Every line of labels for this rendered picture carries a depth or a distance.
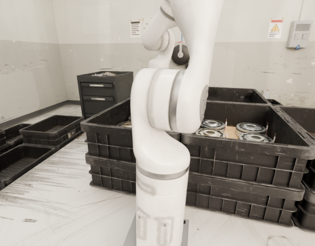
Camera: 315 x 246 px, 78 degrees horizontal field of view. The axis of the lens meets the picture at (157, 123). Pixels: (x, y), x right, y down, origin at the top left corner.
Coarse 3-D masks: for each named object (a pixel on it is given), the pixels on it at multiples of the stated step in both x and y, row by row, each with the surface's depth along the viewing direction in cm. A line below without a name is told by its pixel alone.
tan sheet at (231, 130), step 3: (228, 126) 82; (231, 126) 82; (228, 129) 79; (231, 129) 79; (234, 129) 79; (225, 132) 76; (228, 132) 76; (231, 132) 76; (234, 132) 76; (228, 135) 74; (231, 135) 74; (234, 135) 74; (231, 138) 71; (234, 138) 71; (237, 138) 71
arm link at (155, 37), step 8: (160, 8) 54; (160, 16) 54; (168, 16) 53; (152, 24) 57; (160, 24) 55; (168, 24) 55; (176, 24) 55; (144, 32) 59; (152, 32) 57; (160, 32) 56; (144, 40) 59; (152, 40) 57; (160, 40) 58; (152, 48) 60; (160, 48) 61
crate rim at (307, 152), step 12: (288, 120) 59; (300, 132) 50; (192, 144) 48; (204, 144) 48; (216, 144) 47; (228, 144) 46; (240, 144) 45; (252, 144) 44; (264, 144) 44; (276, 144) 43; (288, 144) 43; (312, 144) 43; (288, 156) 43; (300, 156) 42; (312, 156) 42
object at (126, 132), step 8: (120, 104) 78; (104, 112) 67; (88, 120) 59; (88, 128) 56; (96, 128) 55; (104, 128) 54; (112, 128) 54; (120, 128) 53; (128, 128) 53; (128, 136) 53; (176, 136) 49
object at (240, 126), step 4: (240, 124) 76; (256, 124) 75; (240, 128) 71; (244, 128) 72; (260, 128) 71; (264, 128) 71; (248, 132) 69; (252, 132) 68; (256, 132) 68; (260, 132) 68; (264, 132) 69
